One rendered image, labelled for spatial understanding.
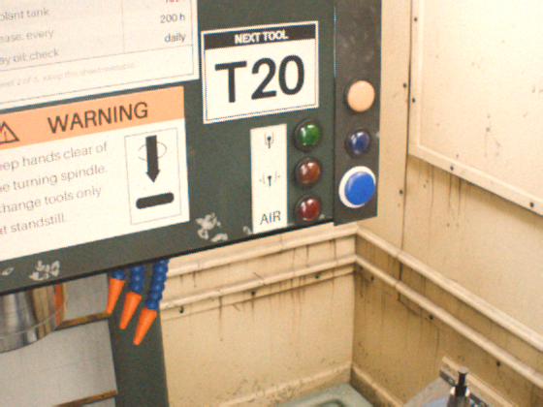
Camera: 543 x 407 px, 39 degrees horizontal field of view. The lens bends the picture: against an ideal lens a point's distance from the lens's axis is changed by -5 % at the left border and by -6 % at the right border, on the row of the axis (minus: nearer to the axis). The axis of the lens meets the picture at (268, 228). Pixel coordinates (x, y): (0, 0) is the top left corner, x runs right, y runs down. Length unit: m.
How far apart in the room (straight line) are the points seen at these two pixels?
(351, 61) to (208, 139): 0.13
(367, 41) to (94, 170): 0.24
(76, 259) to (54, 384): 0.82
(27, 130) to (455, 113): 1.21
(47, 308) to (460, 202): 1.11
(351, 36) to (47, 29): 0.24
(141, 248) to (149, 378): 0.92
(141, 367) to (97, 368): 0.11
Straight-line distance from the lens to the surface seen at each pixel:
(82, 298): 1.33
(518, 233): 1.58
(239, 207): 0.63
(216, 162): 0.61
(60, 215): 0.58
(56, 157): 0.56
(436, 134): 1.71
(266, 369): 2.10
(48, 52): 0.55
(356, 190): 0.67
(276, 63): 0.61
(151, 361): 1.49
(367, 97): 0.65
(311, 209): 0.65
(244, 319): 1.99
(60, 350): 1.37
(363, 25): 0.65
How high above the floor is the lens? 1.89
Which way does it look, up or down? 23 degrees down
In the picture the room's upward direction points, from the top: 1 degrees counter-clockwise
